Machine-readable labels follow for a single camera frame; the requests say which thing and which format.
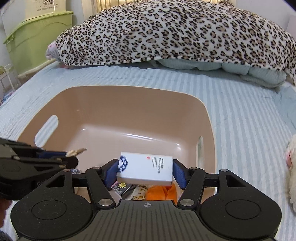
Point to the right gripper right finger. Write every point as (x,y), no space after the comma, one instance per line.
(191,181)

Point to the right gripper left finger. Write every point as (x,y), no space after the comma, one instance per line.
(100,181)

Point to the Hello Kitty small box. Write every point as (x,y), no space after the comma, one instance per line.
(123,190)

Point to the orange plush cloth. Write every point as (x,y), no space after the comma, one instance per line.
(158,193)

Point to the wooden clips with bear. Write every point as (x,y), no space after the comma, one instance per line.
(73,153)

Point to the white cardboard box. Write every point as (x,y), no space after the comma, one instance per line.
(145,169)

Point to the green bag of dried herbs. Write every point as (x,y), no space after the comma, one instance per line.
(139,193)

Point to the person's left hand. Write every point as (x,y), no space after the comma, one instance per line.
(4,205)

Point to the beige plastic storage bin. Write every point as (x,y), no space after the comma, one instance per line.
(109,120)

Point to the striped blue bed sheet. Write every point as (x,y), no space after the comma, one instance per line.
(252,125)

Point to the white metal rack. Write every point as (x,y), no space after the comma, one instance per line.
(9,82)

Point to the white plush toy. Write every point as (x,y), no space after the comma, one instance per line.
(290,160)

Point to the pink patterned pillow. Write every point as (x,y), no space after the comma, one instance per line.
(52,53)

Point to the green plastic storage box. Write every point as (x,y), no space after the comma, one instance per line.
(27,44)

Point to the green quilted duvet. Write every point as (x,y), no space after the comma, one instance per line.
(265,77)

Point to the leopard print blanket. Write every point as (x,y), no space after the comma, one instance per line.
(187,30)

